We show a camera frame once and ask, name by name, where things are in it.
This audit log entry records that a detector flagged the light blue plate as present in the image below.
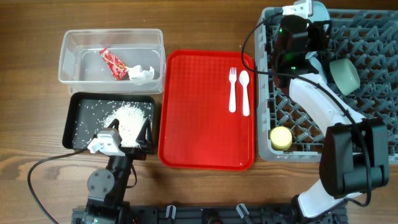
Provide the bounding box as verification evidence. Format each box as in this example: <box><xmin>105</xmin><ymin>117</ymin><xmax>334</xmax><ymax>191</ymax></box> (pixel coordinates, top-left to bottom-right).
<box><xmin>308</xmin><ymin>1</ymin><xmax>330</xmax><ymax>22</ymax></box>

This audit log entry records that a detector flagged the white tissue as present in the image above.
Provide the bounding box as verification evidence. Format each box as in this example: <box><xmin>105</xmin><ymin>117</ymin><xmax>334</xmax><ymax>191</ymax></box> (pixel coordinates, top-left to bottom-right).
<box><xmin>127</xmin><ymin>65</ymin><xmax>155</xmax><ymax>80</ymax></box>

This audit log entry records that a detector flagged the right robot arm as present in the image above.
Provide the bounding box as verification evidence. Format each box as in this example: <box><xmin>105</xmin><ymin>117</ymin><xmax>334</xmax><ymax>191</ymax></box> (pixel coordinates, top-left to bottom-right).
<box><xmin>272</xmin><ymin>15</ymin><xmax>389</xmax><ymax>222</ymax></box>

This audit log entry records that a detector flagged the grey dishwasher rack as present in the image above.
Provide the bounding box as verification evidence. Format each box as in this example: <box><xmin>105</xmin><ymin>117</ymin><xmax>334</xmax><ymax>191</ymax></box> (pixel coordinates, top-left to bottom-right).
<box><xmin>256</xmin><ymin>9</ymin><xmax>397</xmax><ymax>164</ymax></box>

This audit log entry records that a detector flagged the white plastic spoon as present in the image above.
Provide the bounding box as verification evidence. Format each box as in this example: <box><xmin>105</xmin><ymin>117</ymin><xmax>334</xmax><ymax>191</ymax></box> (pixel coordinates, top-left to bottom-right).
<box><xmin>239</xmin><ymin>70</ymin><xmax>250</xmax><ymax>116</ymax></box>

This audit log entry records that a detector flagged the white plastic fork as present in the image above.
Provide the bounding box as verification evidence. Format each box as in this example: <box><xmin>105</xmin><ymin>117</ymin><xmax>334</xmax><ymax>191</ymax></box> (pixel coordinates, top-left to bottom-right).
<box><xmin>229</xmin><ymin>67</ymin><xmax>237</xmax><ymax>113</ymax></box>

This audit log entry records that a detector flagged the yellow cup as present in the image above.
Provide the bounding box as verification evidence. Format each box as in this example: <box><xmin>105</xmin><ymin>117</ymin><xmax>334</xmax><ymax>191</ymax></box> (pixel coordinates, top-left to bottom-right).
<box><xmin>269</xmin><ymin>126</ymin><xmax>293</xmax><ymax>151</ymax></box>

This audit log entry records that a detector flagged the white rice pile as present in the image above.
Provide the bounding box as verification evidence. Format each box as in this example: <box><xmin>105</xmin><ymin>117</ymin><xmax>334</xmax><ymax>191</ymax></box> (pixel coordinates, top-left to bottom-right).
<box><xmin>73</xmin><ymin>100</ymin><xmax>154</xmax><ymax>148</ymax></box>

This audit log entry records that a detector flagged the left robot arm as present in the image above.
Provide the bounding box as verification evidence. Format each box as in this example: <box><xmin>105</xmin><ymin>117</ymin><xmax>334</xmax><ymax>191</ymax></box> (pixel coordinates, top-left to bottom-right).
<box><xmin>80</xmin><ymin>119</ymin><xmax>155</xmax><ymax>224</ymax></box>

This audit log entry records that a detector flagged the red serving tray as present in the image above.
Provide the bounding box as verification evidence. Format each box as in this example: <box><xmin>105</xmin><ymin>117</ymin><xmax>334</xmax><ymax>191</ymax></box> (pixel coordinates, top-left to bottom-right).
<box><xmin>158</xmin><ymin>49</ymin><xmax>255</xmax><ymax>171</ymax></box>

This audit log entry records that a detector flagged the green bowl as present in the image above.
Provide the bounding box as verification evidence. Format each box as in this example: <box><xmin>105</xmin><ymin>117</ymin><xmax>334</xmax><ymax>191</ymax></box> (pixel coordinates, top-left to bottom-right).
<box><xmin>330</xmin><ymin>58</ymin><xmax>360</xmax><ymax>96</ymax></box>

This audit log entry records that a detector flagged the clear plastic bin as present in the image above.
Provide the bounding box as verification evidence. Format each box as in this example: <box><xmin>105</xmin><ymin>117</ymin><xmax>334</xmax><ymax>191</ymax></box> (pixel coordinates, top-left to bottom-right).
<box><xmin>58</xmin><ymin>29</ymin><xmax>165</xmax><ymax>95</ymax></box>

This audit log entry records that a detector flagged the black waste tray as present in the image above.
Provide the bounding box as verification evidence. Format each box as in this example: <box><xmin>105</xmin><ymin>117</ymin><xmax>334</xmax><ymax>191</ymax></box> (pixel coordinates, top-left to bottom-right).
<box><xmin>62</xmin><ymin>92</ymin><xmax>155</xmax><ymax>150</ymax></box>

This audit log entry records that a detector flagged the red snack wrapper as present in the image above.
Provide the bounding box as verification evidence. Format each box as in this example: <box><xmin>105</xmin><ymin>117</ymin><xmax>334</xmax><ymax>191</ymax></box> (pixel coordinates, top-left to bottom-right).
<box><xmin>99</xmin><ymin>48</ymin><xmax>128</xmax><ymax>80</ymax></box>

